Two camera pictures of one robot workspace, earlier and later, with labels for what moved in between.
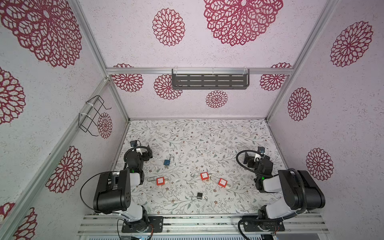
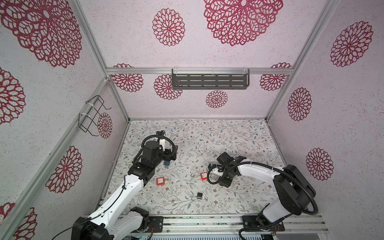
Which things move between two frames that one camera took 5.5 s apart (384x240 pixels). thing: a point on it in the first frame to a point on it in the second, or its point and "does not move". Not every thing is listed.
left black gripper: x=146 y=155 to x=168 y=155
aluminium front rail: x=202 y=224 does not move
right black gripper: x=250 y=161 to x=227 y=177
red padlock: x=160 y=181 does not move
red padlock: x=204 y=175 does not move
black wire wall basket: x=87 y=120 does not move
